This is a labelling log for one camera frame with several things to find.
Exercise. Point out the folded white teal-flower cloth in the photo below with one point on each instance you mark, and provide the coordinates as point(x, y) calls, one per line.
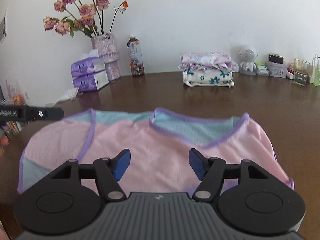
point(220, 78)

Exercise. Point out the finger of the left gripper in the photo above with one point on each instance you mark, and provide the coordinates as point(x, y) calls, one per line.
point(43, 114)

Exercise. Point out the left human hand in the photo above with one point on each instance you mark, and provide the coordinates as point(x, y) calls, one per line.
point(4, 141)

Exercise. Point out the lower purple tissue pack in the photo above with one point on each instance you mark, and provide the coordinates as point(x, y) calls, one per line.
point(91, 82)

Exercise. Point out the green glass bottle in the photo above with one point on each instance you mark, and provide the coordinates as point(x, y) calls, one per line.
point(316, 76)

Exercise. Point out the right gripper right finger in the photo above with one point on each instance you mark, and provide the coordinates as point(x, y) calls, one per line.
point(210, 172)

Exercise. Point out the clear drinking glass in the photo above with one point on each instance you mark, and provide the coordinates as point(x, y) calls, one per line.
point(300, 69)

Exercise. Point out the pink and blue mesh garment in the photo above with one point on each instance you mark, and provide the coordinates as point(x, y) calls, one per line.
point(159, 143)

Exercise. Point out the pink glass flower vase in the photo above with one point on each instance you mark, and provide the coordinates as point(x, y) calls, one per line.
point(108, 51)

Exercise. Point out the folded purple floral cloth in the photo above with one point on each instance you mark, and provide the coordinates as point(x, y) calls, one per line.
point(207, 62)

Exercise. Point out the round lavender tin box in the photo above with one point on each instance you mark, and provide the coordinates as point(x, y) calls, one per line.
point(276, 69)

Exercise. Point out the upper purple tissue pack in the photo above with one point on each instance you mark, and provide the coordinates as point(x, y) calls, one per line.
point(89, 64)

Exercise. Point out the dried pink rose bouquet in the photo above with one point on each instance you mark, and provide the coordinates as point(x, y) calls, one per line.
point(87, 18)

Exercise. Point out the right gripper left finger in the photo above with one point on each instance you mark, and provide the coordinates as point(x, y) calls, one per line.
point(109, 172)

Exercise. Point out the purple tissue pack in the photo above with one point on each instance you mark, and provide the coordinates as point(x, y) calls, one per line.
point(89, 64)
point(91, 82)

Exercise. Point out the oolong tea plastic bottle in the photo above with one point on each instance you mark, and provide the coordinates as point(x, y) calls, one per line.
point(135, 55)

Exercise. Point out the small black device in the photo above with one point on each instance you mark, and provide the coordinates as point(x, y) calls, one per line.
point(275, 58)

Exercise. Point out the crumpled white tissue wrapper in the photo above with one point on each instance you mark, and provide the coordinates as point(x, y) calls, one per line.
point(70, 95)

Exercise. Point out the white astronaut figurine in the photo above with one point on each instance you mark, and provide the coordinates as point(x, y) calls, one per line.
point(248, 55)

